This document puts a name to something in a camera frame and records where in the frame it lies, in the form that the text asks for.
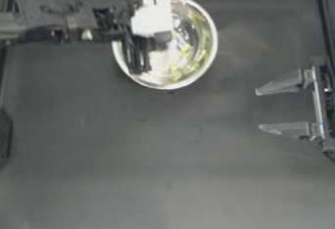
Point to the steel bowl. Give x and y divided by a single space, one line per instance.
201 21

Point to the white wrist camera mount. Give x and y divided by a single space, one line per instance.
153 14

